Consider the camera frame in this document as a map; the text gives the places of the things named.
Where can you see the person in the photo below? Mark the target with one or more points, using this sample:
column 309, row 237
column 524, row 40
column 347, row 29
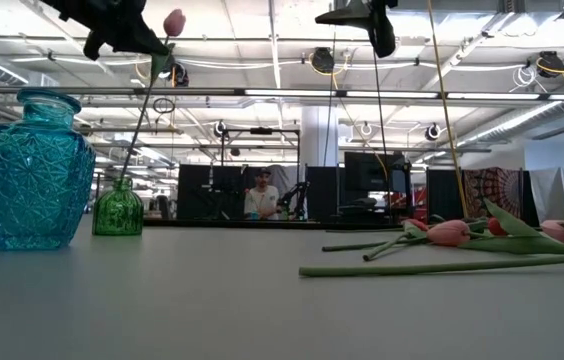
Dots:
column 262, row 200

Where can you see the black desktop robot arm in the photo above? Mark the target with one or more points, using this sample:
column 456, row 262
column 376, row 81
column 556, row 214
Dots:
column 298, row 192

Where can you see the long horizontal light bar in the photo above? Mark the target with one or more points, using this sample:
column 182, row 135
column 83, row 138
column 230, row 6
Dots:
column 287, row 93

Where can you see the green glass vase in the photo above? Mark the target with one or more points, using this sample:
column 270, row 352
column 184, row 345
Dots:
column 118, row 212

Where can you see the grey table mat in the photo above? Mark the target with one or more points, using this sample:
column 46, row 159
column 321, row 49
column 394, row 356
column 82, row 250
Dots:
column 212, row 310

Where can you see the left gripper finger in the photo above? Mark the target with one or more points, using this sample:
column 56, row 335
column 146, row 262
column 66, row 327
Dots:
column 137, row 25
column 129, row 45

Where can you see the black metal rig frame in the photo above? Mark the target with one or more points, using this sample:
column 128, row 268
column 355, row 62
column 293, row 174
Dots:
column 262, row 131

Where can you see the patterned wall tapestry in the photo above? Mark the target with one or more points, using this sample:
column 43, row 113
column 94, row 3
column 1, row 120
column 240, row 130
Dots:
column 492, row 190

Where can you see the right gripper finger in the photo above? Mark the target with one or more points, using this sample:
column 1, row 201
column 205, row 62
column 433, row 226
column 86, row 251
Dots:
column 347, row 15

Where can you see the black monitor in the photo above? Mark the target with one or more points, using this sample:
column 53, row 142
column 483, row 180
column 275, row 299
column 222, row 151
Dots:
column 372, row 172

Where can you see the black partition panel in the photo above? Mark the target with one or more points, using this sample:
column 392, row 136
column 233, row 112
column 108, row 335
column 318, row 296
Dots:
column 322, row 200
column 442, row 195
column 192, row 195

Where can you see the blue glass vase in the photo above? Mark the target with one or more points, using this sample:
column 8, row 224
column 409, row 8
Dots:
column 37, row 175

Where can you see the white building column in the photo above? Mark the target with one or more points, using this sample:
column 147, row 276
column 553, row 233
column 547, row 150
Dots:
column 318, row 140

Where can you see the red artificial tulip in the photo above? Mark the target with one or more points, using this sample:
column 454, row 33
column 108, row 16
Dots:
column 416, row 223
column 496, row 226

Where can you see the white hanging sheet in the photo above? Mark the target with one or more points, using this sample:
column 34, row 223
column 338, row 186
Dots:
column 559, row 195

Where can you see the black aluminium table frame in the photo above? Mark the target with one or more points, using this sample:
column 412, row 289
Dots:
column 262, row 223

